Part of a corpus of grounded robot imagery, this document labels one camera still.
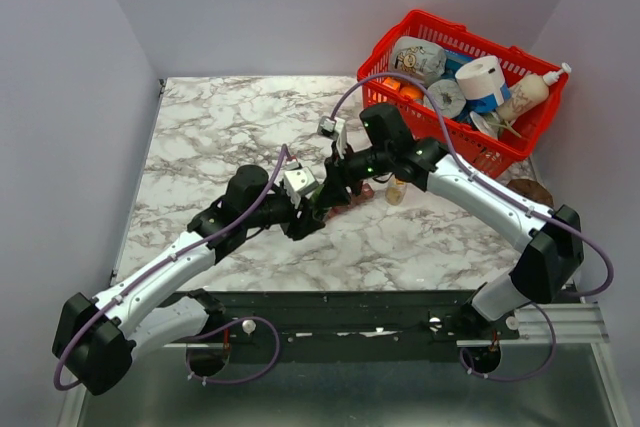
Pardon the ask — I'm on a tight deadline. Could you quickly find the green pill bottle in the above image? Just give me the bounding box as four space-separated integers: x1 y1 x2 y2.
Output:
309 185 323 208

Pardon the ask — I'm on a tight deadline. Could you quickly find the orange fruit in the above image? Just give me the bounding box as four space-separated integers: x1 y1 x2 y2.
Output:
398 85 424 104

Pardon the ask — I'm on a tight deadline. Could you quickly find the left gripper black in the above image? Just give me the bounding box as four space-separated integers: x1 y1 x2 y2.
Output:
244 187 326 242

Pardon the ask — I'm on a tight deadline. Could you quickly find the aluminium rail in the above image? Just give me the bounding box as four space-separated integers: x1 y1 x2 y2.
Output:
64 301 609 348

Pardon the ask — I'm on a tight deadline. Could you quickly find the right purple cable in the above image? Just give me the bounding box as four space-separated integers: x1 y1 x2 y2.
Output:
329 72 615 382

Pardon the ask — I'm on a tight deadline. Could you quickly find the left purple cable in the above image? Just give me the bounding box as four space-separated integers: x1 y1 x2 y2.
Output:
53 143 301 392

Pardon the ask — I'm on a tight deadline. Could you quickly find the grey wrapped toilet roll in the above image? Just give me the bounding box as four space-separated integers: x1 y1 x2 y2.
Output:
423 79 467 119

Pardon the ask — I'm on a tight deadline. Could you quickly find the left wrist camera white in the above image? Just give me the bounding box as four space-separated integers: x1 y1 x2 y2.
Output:
283 167 319 208

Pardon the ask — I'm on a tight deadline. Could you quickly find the purple cable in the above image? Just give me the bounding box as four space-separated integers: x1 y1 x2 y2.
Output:
53 143 301 392
329 72 615 382

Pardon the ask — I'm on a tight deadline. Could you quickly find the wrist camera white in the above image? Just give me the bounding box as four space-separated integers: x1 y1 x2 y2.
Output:
283 167 319 208
317 116 349 159

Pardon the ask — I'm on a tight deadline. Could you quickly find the orange box in basket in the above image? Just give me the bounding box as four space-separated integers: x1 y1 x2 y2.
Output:
382 77 403 92

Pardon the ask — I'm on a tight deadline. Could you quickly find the red plastic shopping basket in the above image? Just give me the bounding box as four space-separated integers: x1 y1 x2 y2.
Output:
356 8 570 181

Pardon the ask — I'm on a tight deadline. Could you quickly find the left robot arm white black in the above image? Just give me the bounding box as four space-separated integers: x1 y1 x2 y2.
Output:
52 160 328 395

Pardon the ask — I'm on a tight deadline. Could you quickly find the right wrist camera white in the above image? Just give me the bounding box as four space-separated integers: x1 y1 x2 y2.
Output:
317 116 349 159

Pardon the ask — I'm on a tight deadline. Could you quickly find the cream lotion pump bottle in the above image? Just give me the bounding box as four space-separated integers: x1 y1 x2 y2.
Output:
496 63 572 123

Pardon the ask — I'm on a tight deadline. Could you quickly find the grey printed snack bag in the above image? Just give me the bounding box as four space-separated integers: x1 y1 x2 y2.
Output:
389 36 447 86

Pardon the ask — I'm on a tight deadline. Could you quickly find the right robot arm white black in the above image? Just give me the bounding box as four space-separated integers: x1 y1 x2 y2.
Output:
315 103 584 339

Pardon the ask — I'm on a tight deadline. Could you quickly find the white toilet paper roll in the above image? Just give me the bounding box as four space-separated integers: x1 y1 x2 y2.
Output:
455 55 506 102

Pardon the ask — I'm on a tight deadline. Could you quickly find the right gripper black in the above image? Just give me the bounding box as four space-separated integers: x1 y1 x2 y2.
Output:
314 141 392 209

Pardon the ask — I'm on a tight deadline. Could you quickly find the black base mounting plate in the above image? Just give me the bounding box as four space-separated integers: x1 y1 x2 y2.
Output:
149 289 574 366

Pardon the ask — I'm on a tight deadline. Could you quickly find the clear pill bottle orange label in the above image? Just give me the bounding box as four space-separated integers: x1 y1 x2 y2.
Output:
385 177 407 206

